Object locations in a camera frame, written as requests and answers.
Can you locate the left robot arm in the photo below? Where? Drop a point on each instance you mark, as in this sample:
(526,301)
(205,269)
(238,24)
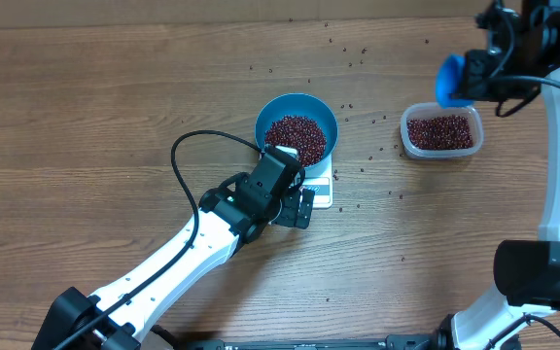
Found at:
(121,314)

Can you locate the blue metal bowl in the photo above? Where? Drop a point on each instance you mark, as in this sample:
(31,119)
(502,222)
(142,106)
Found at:
(302,105)

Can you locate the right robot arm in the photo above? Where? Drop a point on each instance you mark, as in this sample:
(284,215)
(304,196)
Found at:
(520,63)

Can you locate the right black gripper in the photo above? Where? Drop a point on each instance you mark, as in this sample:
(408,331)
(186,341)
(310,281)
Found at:
(475,87)

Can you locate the clear plastic food container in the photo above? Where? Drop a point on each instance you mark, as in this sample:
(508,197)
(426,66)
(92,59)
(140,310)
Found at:
(423,111)

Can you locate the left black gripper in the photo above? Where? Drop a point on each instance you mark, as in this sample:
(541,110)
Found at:
(288,213)

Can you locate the white digital kitchen scale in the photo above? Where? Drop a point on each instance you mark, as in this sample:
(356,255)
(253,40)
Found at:
(319,179)

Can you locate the blue plastic measuring scoop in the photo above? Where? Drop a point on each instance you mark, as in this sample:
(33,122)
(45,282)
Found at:
(449,78)

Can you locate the red beans in bowl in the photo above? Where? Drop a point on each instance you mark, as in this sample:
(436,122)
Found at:
(301,134)

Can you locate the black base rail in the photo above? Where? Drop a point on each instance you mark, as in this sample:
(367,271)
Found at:
(391,342)

